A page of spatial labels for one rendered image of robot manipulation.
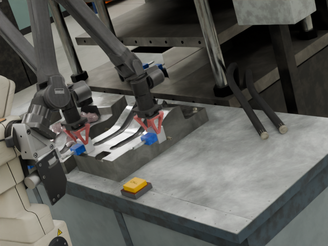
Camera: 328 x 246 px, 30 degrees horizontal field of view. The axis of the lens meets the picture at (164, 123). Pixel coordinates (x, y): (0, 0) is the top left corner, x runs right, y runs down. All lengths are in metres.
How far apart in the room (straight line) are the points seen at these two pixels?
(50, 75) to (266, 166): 0.76
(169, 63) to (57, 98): 1.28
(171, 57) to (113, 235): 1.03
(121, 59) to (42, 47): 0.29
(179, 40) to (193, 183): 1.02
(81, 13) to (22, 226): 0.71
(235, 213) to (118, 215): 0.62
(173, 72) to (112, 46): 1.07
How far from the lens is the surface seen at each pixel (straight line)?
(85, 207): 2.54
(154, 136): 2.15
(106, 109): 2.70
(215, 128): 2.43
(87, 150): 2.33
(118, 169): 2.23
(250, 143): 2.24
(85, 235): 2.69
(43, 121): 1.85
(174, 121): 2.38
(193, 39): 2.85
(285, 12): 2.54
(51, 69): 1.92
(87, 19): 2.04
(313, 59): 3.18
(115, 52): 2.06
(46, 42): 1.94
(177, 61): 3.11
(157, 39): 3.04
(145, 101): 2.11
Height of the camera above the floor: 1.78
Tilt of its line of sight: 22 degrees down
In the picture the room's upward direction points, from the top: 17 degrees counter-clockwise
